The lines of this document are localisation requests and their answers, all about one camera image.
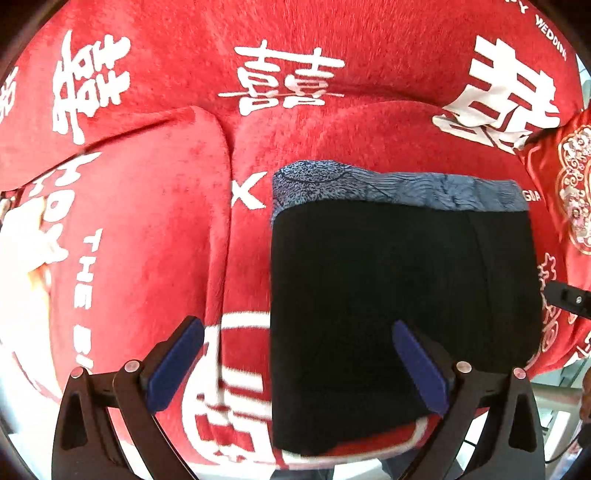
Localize red embroidered pillow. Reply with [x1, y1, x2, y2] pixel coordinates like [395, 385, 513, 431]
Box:
[517, 106, 591, 380]

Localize black boxer shorts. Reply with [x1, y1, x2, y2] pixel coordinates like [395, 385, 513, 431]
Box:
[270, 159, 544, 457]

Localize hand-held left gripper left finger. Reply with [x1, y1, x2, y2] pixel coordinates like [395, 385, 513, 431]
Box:
[51, 316, 205, 480]

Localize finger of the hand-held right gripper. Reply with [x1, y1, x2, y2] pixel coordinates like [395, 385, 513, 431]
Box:
[544, 280, 591, 320]

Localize red printed blanket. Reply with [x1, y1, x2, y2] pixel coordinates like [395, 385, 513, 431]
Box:
[0, 0, 583, 477]

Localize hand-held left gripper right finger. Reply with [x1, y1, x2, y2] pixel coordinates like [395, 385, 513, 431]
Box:
[392, 320, 546, 480]

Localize black cable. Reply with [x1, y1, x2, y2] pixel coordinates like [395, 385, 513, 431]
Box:
[544, 429, 583, 463]

